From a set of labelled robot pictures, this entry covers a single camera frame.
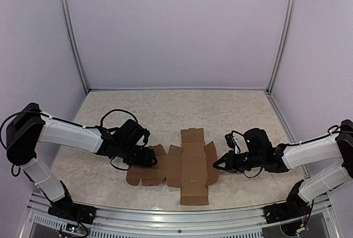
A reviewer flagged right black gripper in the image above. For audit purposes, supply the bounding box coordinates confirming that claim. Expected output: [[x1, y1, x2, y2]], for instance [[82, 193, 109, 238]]
[[212, 150, 264, 173]]

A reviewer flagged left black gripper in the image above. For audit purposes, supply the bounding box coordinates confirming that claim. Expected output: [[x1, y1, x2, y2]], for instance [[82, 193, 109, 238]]
[[118, 143, 158, 168]]

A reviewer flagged brown cardboard box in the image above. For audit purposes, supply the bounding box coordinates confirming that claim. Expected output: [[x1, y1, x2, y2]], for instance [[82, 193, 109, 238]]
[[126, 128, 220, 206]]

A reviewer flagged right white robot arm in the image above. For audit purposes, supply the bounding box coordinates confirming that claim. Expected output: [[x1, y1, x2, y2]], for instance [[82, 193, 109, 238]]
[[213, 119, 352, 218]]

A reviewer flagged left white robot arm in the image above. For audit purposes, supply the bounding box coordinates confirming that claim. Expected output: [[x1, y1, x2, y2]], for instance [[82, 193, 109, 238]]
[[1, 103, 158, 219]]

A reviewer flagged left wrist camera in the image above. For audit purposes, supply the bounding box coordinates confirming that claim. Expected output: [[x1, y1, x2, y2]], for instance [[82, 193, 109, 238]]
[[113, 119, 150, 146]]

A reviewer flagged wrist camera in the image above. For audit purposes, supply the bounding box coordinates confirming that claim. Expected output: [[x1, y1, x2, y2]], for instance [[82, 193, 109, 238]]
[[225, 128, 272, 153], [113, 119, 150, 146]]

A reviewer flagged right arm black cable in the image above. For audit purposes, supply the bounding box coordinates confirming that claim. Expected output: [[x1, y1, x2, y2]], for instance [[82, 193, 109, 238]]
[[231, 130, 265, 178]]

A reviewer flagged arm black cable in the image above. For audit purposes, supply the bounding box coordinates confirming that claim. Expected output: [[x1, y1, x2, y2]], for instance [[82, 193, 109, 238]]
[[99, 109, 151, 170], [231, 130, 265, 178]]

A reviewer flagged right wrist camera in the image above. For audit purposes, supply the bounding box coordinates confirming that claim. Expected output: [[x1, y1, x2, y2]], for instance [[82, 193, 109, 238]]
[[225, 128, 272, 153]]

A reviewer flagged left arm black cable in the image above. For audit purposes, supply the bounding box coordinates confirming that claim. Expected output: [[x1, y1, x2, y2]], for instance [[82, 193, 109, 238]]
[[99, 109, 151, 170]]

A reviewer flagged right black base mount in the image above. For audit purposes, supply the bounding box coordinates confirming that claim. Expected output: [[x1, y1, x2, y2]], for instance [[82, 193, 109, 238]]
[[263, 202, 311, 224]]

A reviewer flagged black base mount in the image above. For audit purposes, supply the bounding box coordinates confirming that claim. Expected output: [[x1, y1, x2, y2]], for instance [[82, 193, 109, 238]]
[[48, 203, 97, 224], [263, 202, 311, 224]]

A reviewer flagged back aluminium floor rail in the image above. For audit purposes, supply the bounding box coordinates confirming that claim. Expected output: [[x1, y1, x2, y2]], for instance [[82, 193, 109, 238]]
[[89, 87, 267, 92]]

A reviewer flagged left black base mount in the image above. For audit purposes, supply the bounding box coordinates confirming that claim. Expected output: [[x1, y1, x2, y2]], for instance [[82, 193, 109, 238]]
[[48, 203, 97, 224]]

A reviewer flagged front aluminium frame rail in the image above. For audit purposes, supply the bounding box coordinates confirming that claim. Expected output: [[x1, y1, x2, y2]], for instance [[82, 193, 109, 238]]
[[17, 192, 340, 237]]

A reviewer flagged right aluminium corner post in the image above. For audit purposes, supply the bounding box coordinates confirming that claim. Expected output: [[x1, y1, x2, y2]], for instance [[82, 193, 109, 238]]
[[266, 0, 296, 96]]

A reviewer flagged aluminium corner post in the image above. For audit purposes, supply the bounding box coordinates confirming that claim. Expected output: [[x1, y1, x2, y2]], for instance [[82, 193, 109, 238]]
[[266, 0, 296, 96], [60, 0, 91, 95]]

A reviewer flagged left aluminium corner post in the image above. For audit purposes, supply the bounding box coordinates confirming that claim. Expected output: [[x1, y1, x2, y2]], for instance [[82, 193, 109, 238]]
[[60, 0, 91, 95]]

